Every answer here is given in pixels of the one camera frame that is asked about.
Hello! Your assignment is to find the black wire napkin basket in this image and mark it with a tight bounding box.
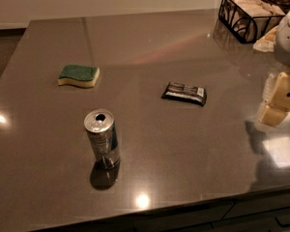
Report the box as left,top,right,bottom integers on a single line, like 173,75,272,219
218,0,285,44

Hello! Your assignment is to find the green and yellow sponge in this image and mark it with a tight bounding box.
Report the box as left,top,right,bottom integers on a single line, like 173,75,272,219
57,65,100,88

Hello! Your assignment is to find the dark cabinet drawer handle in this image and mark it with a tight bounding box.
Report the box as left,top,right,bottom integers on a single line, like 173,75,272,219
275,214,290,227

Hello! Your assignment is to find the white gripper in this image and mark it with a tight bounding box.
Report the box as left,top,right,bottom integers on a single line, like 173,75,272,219
259,11,290,127

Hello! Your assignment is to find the silver energy drink can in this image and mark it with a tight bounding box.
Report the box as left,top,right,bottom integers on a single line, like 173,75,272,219
84,109,120,169

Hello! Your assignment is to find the loose white napkin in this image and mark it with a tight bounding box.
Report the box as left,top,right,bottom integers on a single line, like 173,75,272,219
253,26,277,52

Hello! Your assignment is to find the black rxbar chocolate wrapper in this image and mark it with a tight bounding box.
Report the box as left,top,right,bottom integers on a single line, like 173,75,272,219
161,82,207,106

